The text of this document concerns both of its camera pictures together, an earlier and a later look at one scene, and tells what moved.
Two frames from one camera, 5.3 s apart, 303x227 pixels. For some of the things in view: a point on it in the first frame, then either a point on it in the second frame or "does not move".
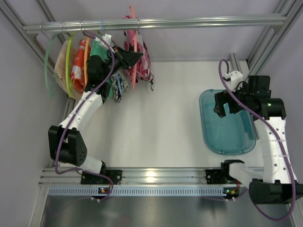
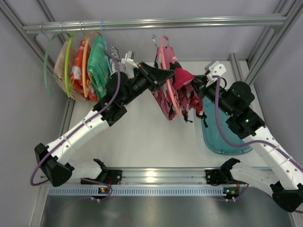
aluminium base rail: [52, 176] does not move
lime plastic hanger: [67, 83] does not move
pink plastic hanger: [135, 46] → [169, 80]
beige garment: [60, 69] does not move
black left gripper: [121, 59] → [149, 79]
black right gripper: [228, 102] → [201, 86]
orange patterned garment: [77, 78] does not move
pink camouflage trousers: [144, 70] → [178, 95]
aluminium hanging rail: [114, 26] does not move
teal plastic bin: [234, 134] does not move
